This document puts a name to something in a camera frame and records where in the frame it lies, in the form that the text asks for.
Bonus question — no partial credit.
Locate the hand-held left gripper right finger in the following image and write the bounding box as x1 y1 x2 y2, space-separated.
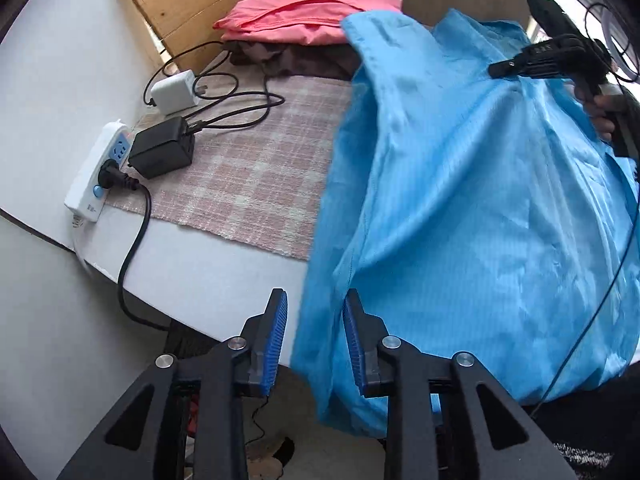
342 288 576 480

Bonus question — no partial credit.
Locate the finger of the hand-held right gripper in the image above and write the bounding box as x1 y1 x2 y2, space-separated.
488 34 601 81

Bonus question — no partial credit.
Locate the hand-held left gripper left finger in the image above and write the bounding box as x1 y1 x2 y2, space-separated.
57 288 289 480

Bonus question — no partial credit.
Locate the blue striped work jacket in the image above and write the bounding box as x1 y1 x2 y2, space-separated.
290 8 640 438

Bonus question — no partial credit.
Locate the person's right hand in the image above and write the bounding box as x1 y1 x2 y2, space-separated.
571 82 617 145

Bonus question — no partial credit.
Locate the pink plaid blanket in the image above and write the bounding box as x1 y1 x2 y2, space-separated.
102 50 356 261

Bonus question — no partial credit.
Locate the black power adapter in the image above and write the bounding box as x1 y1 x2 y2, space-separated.
128 116 196 180

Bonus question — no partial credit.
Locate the folded dark brown garment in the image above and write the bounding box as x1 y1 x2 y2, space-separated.
222 40 363 81

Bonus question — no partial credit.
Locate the white power strip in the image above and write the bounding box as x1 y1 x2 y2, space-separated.
64 120 135 223

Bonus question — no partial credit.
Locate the folded pink garment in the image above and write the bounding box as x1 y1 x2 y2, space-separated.
213 0 403 46

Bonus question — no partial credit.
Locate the white charger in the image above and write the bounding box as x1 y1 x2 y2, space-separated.
150 71 200 115

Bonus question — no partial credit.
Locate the black plug with cable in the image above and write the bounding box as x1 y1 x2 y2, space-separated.
97 157 173 332

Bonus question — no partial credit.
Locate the thin black cable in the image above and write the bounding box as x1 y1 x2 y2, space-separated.
530 212 640 415

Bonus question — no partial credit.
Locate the black adapter cable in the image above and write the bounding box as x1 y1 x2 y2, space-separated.
187 75 286 132

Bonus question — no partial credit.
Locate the black charger cable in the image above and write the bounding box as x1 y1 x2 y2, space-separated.
143 40 241 109

